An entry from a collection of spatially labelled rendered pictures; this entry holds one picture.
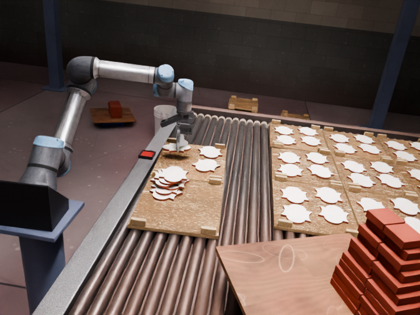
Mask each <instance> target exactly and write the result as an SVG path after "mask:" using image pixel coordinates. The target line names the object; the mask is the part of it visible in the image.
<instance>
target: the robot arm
mask: <svg viewBox="0 0 420 315"><path fill-rule="evenodd" d="M66 72H67V76H68V78H69V82H68V84H67V88H66V92H67V98H66V102H65V103H64V107H63V109H62V113H61V115H60V118H59V121H58V124H57V126H56V130H55V132H54V136H53V137H49V136H37V137H36V138H35V140H34V142H33V146H32V150H31V154H30V157H29V161H28V164H27V168H26V171H25V172H24V174H23V175H22V177H21V178H20V180H19V181H18V182H19V183H28V184H38V185H44V186H49V187H50V188H53V189H54V190H55V191H58V185H57V178H59V177H62V176H64V175H66V174H67V173H68V172H69V170H70V168H71V161H70V159H71V156H72V153H73V149H72V147H71V144H72V142H73V139H74V135H75V133H76V129H77V127H78V124H79V120H80V118H81V114H82V112H83V109H84V105H85V103H86V101H87V100H89V99H90V98H91V95H93V94H94V92H95V91H96V88H97V81H96V78H97V77H101V78H111V79H120V80H126V81H136V82H142V83H151V84H153V95H154V96H157V97H160V98H161V97H163V98H177V105H176V109H177V111H176V112H177V113H178V114H177V115H175V116H172V117H169V118H167V119H164V120H162V121H161V122H160V125H161V127H162V128H163V127H166V126H168V125H170V124H172V123H175V122H176V132H177V134H176V151H177V152H179V147H182V146H187V145H188V142H187V141H186V140H185V139H187V138H188V137H187V136H186V135H184V134H188V135H192V133H193V117H194V111H192V110H191V106H192V98H193V81H192V80H190V79H179V80H178V82H173V80H174V70H173V68H172V67H171V66H170V65H167V64H163V65H161V66H159V67H151V66H141V65H136V64H126V63H121V62H112V61H103V60H99V59H98V58H97V57H92V56H79V57H75V58H74V59H72V60H70V61H69V63H68V65H67V68H66ZM183 115H185V116H183Z"/></svg>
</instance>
